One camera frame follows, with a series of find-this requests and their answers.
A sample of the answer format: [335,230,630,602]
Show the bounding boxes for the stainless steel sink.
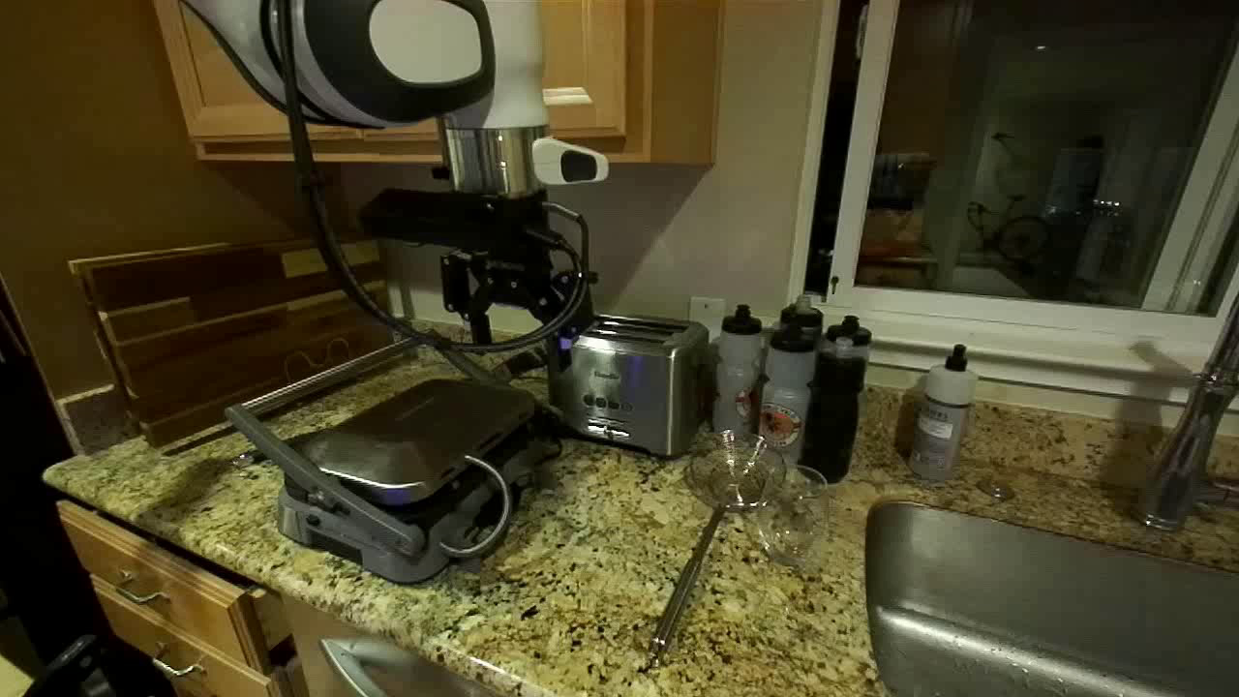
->
[861,496,1239,697]

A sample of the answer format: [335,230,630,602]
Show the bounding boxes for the wooden wall cabinet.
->
[153,0,722,172]

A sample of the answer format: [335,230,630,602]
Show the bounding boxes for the clear drinking glass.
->
[682,430,783,517]
[753,463,835,572]

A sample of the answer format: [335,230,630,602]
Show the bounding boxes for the black sports bottle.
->
[798,313,875,487]

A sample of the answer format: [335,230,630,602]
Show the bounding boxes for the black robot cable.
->
[259,0,601,381]

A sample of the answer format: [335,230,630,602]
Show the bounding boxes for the white framed window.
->
[786,0,1239,374]

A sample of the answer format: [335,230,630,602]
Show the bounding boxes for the dark wooden cutting board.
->
[66,232,398,454]

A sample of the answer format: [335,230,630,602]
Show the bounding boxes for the grey bottle black cap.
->
[779,292,830,343]

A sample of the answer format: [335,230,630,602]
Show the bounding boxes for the wooden drawer metal handle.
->
[55,496,282,673]
[92,587,282,697]

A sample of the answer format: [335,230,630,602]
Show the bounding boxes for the white wall outlet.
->
[684,294,732,336]

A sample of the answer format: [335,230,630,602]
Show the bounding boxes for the clear bottle black cap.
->
[708,301,771,446]

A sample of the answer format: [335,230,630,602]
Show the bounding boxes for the metal whisk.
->
[643,500,728,669]

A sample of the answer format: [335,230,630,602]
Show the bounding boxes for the clear bottle red print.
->
[758,322,821,466]

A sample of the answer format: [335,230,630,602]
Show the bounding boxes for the chrome faucet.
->
[1140,297,1239,535]

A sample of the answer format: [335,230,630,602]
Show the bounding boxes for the stainless steel toaster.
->
[548,310,717,463]

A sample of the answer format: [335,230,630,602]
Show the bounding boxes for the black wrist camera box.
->
[355,185,552,261]

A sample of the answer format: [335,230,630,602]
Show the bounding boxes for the steel sandwich maker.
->
[224,374,564,589]

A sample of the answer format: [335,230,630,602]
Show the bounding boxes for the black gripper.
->
[437,239,601,352]

